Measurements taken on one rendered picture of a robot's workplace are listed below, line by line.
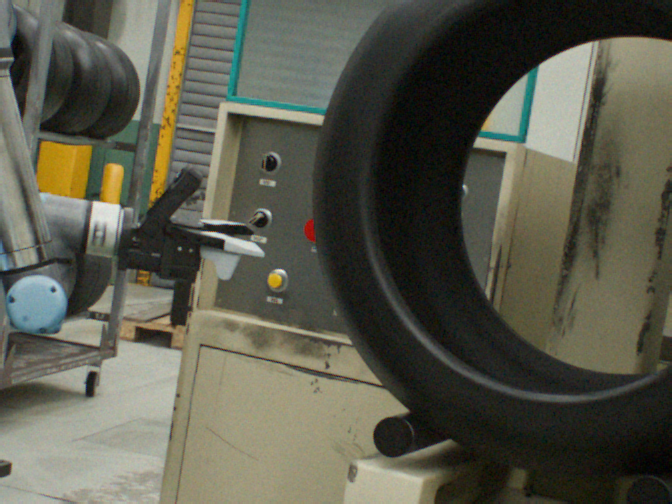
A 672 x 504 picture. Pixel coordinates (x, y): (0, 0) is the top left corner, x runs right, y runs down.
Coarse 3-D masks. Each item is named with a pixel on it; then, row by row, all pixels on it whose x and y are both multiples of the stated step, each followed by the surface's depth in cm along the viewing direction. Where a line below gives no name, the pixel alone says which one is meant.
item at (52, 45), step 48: (48, 0) 485; (48, 48) 488; (96, 48) 553; (48, 96) 504; (96, 96) 546; (144, 96) 610; (96, 144) 589; (144, 144) 610; (0, 288) 491; (96, 288) 588; (0, 336) 492; (48, 336) 623; (0, 384) 497; (96, 384) 608
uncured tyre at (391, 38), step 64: (448, 0) 139; (512, 0) 138; (576, 0) 161; (640, 0) 132; (384, 64) 142; (448, 64) 166; (512, 64) 165; (384, 128) 143; (448, 128) 168; (320, 192) 147; (384, 192) 166; (448, 192) 169; (320, 256) 148; (384, 256) 144; (448, 256) 168; (384, 320) 141; (448, 320) 167; (384, 384) 145; (448, 384) 138; (512, 384) 164; (576, 384) 161; (640, 384) 129; (512, 448) 137; (576, 448) 133; (640, 448) 132
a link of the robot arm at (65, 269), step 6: (60, 264) 183; (66, 264) 184; (60, 270) 183; (66, 270) 184; (60, 276) 183; (66, 276) 184; (66, 282) 185; (66, 288) 183; (66, 312) 186; (12, 324) 184; (60, 324) 185; (18, 330) 183; (54, 330) 184
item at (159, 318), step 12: (180, 288) 803; (180, 300) 802; (144, 312) 837; (156, 312) 847; (168, 312) 858; (180, 312) 802; (132, 324) 801; (144, 324) 800; (156, 324) 799; (168, 324) 800; (180, 324) 801; (120, 336) 802; (132, 336) 802; (144, 336) 823; (180, 336) 797; (180, 348) 797
